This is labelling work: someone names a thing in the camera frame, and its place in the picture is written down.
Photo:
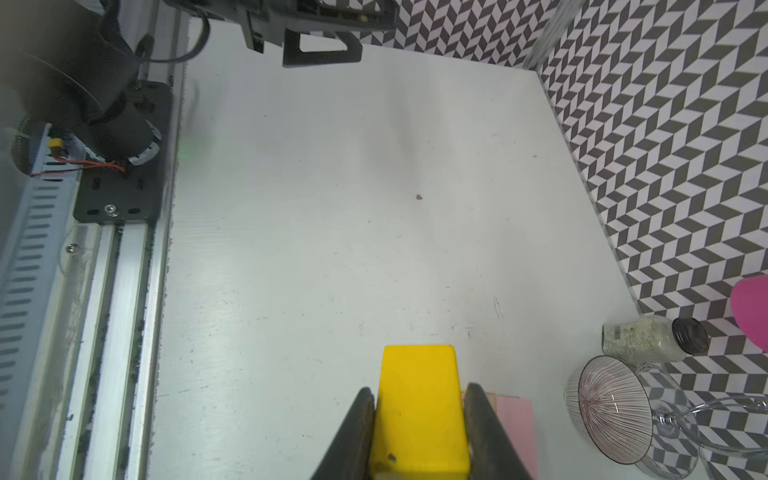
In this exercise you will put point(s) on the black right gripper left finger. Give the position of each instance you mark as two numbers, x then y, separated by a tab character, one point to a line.
348	454

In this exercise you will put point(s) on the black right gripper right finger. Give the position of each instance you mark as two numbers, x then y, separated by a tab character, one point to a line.
492	454

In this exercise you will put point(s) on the yellow triangular wood block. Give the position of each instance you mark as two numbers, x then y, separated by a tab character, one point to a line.
419	428

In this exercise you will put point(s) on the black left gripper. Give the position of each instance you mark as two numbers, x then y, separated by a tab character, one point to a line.
283	23

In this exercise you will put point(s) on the glass spice jar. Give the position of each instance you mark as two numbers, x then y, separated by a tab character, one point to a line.
655	340

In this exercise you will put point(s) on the pink lamp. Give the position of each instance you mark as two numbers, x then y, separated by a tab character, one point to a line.
749	304

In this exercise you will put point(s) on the left corner metal post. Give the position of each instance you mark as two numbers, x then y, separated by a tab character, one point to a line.
557	25

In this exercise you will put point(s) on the striped ceramic bowl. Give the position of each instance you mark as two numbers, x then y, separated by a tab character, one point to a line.
610	409

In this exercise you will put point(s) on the pink wood block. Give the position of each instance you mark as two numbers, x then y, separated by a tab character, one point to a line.
517	417

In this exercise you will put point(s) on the metal base rail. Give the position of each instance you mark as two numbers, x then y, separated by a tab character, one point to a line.
82	257

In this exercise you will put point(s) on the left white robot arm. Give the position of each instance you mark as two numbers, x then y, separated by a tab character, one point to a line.
72	68

